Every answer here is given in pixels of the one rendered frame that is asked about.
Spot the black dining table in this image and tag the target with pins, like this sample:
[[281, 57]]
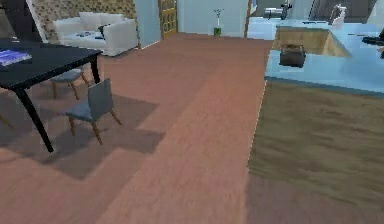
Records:
[[40, 63]]

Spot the grey chair with wooden legs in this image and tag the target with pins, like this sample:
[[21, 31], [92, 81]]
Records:
[[96, 100], [66, 77]]

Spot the silver sink tap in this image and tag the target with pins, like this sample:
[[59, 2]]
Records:
[[337, 15]]

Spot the house plant in green pot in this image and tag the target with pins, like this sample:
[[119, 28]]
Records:
[[217, 26]]

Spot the white sofa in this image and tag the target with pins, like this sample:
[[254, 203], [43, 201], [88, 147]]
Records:
[[113, 36]]

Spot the wooden counter with blue top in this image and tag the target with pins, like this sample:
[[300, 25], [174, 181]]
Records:
[[320, 133]]

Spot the grey kitchen appliance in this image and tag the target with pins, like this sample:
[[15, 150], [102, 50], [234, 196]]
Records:
[[276, 12]]

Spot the dark toaster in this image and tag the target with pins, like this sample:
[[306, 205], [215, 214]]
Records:
[[292, 55]]

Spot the blue book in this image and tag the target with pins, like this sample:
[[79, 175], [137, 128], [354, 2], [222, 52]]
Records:
[[12, 56]]

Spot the yellow wooden room door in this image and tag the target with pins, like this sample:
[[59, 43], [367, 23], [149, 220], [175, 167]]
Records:
[[168, 16]]

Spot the black pan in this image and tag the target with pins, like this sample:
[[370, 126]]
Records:
[[375, 40]]

